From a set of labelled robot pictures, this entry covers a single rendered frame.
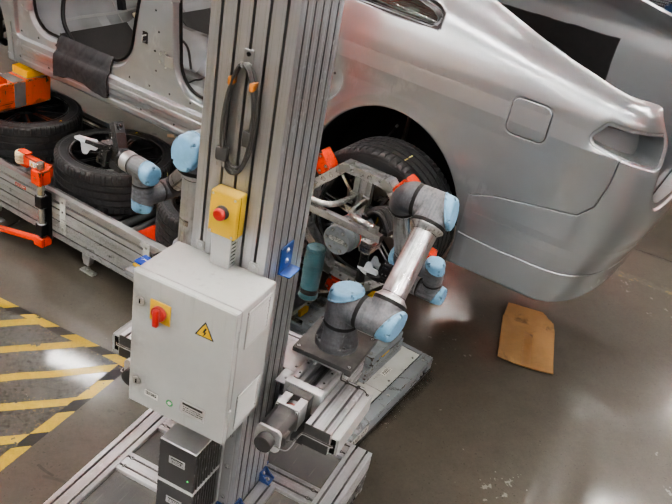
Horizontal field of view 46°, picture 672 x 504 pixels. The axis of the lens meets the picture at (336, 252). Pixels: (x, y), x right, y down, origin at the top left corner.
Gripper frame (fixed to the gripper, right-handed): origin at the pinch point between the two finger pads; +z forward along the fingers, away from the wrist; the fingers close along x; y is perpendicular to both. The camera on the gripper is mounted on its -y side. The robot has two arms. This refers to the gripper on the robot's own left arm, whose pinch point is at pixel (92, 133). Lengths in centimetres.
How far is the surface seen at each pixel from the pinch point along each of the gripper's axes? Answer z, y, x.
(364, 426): -97, 105, 87
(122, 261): 53, 94, 69
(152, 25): 90, -16, 96
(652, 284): -134, 77, 349
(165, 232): 38, 73, 81
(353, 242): -68, 27, 82
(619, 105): -137, -55, 121
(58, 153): 122, 64, 73
